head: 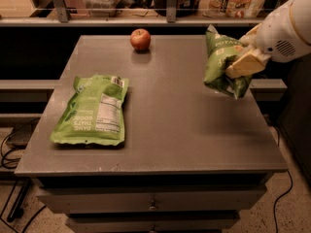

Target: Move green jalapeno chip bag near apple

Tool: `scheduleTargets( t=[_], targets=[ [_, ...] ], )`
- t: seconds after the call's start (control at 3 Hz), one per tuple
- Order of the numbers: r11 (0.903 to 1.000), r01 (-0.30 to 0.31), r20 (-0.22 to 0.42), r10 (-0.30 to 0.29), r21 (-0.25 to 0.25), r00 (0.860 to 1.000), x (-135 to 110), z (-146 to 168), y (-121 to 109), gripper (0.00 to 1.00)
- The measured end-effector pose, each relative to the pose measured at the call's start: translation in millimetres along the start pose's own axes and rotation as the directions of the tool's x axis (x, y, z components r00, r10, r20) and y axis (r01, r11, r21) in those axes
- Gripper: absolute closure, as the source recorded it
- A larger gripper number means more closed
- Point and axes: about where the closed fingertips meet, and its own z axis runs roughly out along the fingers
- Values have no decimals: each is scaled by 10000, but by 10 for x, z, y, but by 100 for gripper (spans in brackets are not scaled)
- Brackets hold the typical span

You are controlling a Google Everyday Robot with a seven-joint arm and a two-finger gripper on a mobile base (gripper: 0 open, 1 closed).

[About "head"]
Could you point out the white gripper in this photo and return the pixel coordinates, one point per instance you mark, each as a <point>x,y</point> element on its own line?
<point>277,36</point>

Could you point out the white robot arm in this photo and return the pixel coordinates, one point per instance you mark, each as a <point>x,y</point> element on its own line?
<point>283,36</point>

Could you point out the red apple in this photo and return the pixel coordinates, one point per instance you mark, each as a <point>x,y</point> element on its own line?
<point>140,39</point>

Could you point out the printed snack bag on shelf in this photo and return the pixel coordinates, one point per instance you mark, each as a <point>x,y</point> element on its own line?
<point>233,8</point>

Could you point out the metal shelf rail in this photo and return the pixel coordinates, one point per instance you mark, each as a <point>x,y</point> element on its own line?
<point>70,13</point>

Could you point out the green jalapeno chip bag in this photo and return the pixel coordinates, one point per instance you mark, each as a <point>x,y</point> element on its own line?
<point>221,52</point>

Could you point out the light green snack pouch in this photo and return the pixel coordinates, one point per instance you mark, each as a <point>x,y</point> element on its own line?
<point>93,115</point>

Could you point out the grey drawer cabinet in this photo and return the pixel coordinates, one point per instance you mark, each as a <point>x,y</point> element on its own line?
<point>200,156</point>

